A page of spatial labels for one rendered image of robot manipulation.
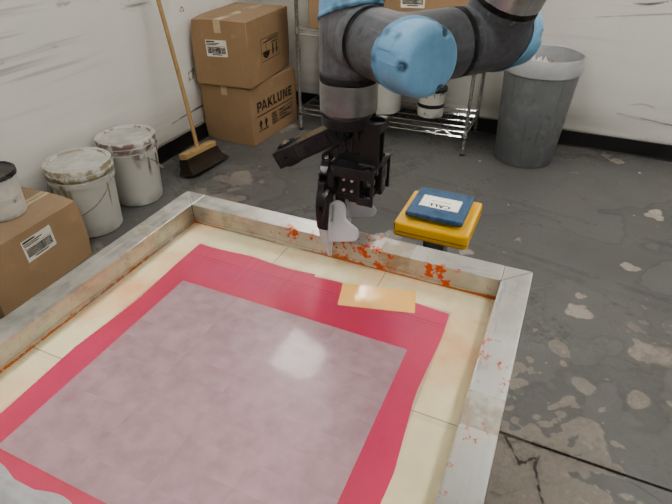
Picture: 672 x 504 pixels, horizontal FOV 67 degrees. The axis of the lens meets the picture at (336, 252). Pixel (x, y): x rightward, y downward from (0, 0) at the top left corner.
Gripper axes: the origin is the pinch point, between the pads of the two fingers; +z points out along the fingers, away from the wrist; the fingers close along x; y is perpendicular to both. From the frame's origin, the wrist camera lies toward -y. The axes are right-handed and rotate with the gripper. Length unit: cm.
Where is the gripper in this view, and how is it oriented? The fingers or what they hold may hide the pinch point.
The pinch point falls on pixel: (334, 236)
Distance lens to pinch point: 79.3
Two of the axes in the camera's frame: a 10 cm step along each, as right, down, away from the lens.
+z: 0.0, 8.2, 5.7
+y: 9.1, 2.3, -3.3
